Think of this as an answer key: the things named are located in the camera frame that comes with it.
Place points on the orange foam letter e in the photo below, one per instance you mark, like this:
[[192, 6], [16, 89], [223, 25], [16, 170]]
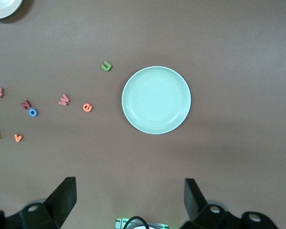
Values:
[[86, 107]]

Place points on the pink foam letter f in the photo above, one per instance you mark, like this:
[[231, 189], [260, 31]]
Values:
[[0, 92]]

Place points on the beige plate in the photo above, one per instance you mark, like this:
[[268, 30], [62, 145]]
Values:
[[2, 7]]

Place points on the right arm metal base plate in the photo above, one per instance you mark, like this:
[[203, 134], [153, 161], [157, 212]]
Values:
[[159, 226]]

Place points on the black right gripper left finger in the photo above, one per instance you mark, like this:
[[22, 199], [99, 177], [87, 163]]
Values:
[[62, 198]]

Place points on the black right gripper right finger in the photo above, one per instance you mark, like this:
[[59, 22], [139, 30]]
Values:
[[195, 198]]

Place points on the pale green plate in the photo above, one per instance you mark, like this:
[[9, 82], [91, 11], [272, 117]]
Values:
[[156, 100]]

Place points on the green foam letter u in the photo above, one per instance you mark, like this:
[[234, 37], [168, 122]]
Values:
[[105, 67]]

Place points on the orange foam letter v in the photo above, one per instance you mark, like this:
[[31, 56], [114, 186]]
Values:
[[18, 138]]

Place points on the dark red foam letter z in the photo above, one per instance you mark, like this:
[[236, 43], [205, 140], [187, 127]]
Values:
[[26, 104]]

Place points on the blue foam letter o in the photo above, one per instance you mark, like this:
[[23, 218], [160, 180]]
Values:
[[30, 113]]

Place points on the brown table cover sheet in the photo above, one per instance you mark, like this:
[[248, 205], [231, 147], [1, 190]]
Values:
[[157, 35]]

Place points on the pink foam letter w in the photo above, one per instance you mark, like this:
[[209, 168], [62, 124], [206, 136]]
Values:
[[64, 100]]

